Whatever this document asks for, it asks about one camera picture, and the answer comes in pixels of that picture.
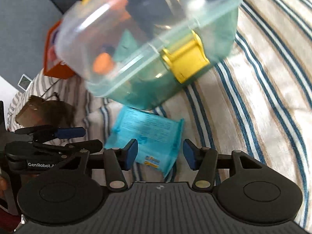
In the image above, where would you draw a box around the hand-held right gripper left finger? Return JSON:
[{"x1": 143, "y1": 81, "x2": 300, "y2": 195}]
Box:
[{"x1": 58, "y1": 138, "x2": 138, "y2": 192}]

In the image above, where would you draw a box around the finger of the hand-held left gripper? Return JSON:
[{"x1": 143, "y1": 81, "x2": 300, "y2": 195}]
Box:
[
  {"x1": 14, "y1": 124, "x2": 87, "y2": 141},
  {"x1": 5, "y1": 140, "x2": 103, "y2": 159}
]

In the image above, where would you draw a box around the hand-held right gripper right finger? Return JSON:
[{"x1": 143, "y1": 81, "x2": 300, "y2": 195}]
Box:
[{"x1": 183, "y1": 138, "x2": 265, "y2": 191}]

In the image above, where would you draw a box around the blue wet wipes packet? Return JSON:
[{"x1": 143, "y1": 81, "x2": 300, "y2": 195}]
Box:
[{"x1": 104, "y1": 105, "x2": 185, "y2": 179}]

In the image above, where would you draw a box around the orange cardboard box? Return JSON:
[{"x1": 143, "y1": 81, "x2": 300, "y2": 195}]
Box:
[{"x1": 43, "y1": 21, "x2": 74, "y2": 80}]

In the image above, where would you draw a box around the brown plaid pouch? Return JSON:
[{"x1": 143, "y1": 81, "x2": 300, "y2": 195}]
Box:
[{"x1": 15, "y1": 95, "x2": 76, "y2": 132}]

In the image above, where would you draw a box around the black striped blanket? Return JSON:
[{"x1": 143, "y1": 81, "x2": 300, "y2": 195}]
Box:
[{"x1": 7, "y1": 74, "x2": 108, "y2": 147}]

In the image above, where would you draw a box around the white digital clock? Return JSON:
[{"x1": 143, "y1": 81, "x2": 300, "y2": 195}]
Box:
[{"x1": 18, "y1": 74, "x2": 32, "y2": 92}]

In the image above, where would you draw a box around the blue striped bed sheet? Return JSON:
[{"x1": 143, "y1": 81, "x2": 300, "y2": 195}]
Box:
[{"x1": 83, "y1": 0, "x2": 312, "y2": 230}]

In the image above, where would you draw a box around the clear storage box yellow latch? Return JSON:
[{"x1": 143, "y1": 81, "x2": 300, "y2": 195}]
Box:
[{"x1": 56, "y1": 0, "x2": 243, "y2": 111}]

